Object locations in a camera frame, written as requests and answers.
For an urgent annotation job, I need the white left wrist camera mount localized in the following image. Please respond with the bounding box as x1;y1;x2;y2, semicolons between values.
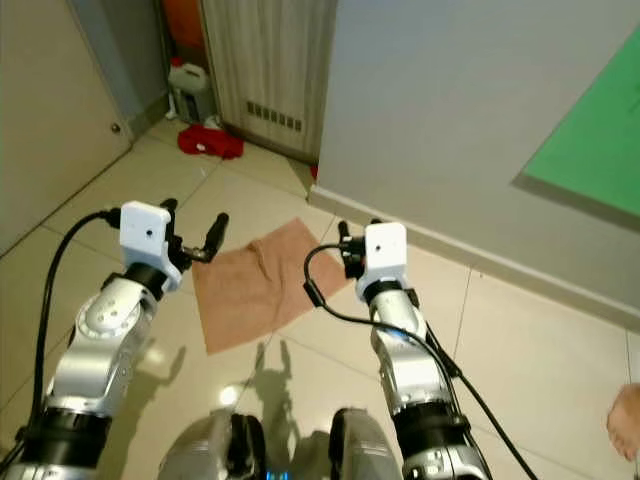
120;200;184;292

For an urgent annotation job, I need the green wall board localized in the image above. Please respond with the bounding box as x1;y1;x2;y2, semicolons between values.
520;24;640;217

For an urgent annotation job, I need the plain white door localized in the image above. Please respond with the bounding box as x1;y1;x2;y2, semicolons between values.
0;0;137;257

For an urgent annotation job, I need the red crumpled cloth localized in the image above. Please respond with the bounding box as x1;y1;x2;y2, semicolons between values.
177;124;246;161

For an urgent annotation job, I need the door vent grille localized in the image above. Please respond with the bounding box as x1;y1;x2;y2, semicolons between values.
244;100;305;135

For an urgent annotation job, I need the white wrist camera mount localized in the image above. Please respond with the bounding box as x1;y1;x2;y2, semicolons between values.
362;222;408;300
120;200;184;292

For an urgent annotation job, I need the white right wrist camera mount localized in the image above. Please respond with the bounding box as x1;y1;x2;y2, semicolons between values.
362;222;408;300

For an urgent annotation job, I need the grey robot leg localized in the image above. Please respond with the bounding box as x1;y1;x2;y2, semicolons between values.
157;409;255;480
327;405;402;480

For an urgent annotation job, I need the grey right robot leg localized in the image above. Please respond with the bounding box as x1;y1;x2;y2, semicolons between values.
327;405;402;480

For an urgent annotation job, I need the grey left robot leg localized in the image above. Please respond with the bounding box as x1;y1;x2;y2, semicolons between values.
157;409;255;480

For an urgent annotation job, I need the orange object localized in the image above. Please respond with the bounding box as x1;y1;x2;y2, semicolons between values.
162;0;208;52

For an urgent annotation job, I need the bare person foot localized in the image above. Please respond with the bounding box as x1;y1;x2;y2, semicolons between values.
607;384;640;462

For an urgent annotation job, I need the pink floor cloth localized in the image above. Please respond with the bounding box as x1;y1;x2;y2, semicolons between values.
191;217;352;357

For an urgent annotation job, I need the white plastic jug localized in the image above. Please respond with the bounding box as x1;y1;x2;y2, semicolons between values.
167;56;215;124

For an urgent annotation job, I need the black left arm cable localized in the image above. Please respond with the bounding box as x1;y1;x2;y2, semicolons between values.
0;208;124;480

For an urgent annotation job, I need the wood grain door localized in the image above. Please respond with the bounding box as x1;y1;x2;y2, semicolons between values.
198;0;340;167

